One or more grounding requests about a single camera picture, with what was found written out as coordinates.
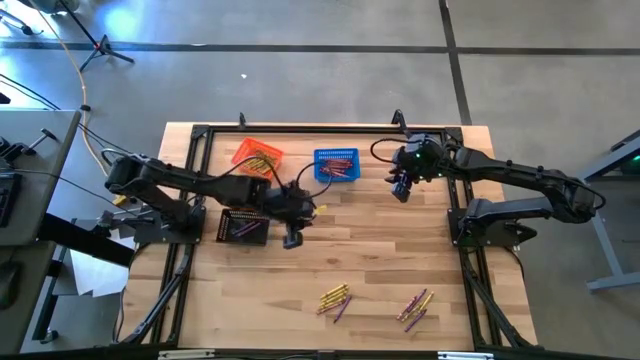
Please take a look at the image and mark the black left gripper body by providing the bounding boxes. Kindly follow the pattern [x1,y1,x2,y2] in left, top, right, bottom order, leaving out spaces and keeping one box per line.
[259,182,319,229]

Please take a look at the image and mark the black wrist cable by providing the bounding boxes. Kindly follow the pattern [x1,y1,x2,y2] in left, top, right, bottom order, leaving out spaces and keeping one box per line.
[370,138,416,165]
[199,154,335,201]

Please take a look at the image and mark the black keyboard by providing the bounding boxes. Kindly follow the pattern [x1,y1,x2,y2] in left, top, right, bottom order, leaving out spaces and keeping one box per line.
[0,172,24,230]

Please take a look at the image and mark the black metal table frame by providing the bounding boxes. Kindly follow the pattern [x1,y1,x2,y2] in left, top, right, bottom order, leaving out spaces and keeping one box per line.
[112,122,539,351]

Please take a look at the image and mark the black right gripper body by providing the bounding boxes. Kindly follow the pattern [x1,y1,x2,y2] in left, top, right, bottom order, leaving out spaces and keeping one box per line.
[387,133,451,184]

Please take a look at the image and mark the orange plastic basket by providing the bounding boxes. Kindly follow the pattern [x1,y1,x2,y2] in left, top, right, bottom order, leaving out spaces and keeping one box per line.
[231,137,285,181]

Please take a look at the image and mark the black plastic basket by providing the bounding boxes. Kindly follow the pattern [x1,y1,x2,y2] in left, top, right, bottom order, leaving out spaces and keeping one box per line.
[216,207,272,246]

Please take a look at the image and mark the grey metal table legs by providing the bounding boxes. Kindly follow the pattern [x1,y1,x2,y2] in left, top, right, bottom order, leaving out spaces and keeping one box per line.
[552,128,640,292]

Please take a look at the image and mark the black desk support beam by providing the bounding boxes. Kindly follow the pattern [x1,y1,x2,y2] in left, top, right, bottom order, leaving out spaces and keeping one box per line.
[37,212,137,269]

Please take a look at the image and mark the black tripod stand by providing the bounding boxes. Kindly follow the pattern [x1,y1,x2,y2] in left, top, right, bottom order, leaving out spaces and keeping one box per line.
[55,0,136,74]

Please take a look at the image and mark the silver metal bracket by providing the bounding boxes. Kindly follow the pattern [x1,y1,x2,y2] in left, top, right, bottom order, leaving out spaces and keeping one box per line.
[437,351,496,360]

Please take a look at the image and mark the blue plastic basket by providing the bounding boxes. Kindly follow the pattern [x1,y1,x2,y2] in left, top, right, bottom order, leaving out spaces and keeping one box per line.
[313,147,362,183]

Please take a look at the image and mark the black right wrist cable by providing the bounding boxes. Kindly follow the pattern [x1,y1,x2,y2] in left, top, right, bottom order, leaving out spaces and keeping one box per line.
[370,138,416,165]

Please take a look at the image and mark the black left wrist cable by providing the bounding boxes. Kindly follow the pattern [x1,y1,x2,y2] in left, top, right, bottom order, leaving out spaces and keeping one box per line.
[199,154,335,201]

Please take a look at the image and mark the black desk clamp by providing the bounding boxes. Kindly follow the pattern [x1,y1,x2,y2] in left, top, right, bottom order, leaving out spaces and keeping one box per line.
[0,127,59,164]

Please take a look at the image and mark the yellow floor cable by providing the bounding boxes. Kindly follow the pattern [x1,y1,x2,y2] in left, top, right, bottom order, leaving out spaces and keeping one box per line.
[27,0,126,196]

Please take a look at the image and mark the grey desk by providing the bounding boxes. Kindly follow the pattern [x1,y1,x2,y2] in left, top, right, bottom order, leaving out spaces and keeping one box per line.
[0,108,83,354]

